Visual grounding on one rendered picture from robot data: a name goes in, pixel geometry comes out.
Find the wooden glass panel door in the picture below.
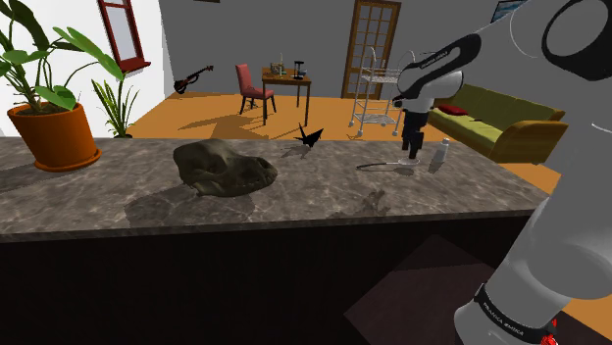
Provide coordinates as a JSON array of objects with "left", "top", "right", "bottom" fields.
[{"left": 339, "top": 0, "right": 403, "bottom": 101}]

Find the wooden table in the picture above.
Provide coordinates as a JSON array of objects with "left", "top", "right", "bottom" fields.
[{"left": 260, "top": 52, "right": 314, "bottom": 127}]

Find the dark brown violin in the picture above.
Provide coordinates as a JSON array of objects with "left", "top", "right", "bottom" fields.
[{"left": 173, "top": 65, "right": 216, "bottom": 96}]

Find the blue wall picture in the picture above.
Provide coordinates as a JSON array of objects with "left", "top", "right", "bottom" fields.
[{"left": 488, "top": 0, "right": 522, "bottom": 25}]

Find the white wire cart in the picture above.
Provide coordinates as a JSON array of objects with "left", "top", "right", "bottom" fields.
[{"left": 347, "top": 46, "right": 418, "bottom": 139}]

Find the small grey bottle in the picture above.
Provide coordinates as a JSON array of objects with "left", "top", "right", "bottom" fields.
[{"left": 432, "top": 137, "right": 451, "bottom": 167}]

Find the dark olive animal skull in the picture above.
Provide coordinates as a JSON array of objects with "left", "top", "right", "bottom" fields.
[{"left": 172, "top": 137, "right": 280, "bottom": 199}]

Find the red framed window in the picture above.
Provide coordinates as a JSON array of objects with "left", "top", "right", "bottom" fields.
[{"left": 96, "top": 0, "right": 153, "bottom": 74}]

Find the small green grass plant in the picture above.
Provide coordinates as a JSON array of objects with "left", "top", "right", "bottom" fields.
[{"left": 90, "top": 78, "right": 141, "bottom": 140}]

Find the green sofa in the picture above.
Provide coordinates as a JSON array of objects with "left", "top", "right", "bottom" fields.
[{"left": 427, "top": 82, "right": 571, "bottom": 165}]

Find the large plant in orange pot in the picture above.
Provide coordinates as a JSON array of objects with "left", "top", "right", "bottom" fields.
[{"left": 0, "top": 0, "right": 127, "bottom": 173}]

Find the black origami bird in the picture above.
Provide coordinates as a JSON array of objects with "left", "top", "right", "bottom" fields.
[{"left": 292, "top": 123, "right": 326, "bottom": 149}]

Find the red chair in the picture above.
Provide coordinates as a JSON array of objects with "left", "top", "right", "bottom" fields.
[{"left": 234, "top": 63, "right": 278, "bottom": 117}]

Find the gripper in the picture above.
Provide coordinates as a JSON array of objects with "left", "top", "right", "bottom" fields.
[{"left": 401, "top": 110, "right": 431, "bottom": 161}]

